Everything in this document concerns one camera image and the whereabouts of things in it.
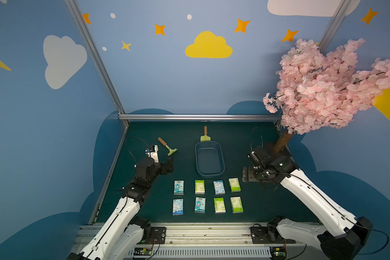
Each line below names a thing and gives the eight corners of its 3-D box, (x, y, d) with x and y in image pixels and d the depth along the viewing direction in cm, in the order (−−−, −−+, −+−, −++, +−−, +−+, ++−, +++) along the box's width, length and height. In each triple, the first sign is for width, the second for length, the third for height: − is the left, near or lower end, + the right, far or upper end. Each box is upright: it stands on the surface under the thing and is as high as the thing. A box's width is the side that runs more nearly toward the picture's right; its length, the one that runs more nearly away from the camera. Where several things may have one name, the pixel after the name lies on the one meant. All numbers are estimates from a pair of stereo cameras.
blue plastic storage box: (195, 178, 95) (195, 173, 90) (195, 146, 110) (195, 141, 105) (224, 178, 95) (225, 174, 90) (220, 146, 110) (221, 141, 105)
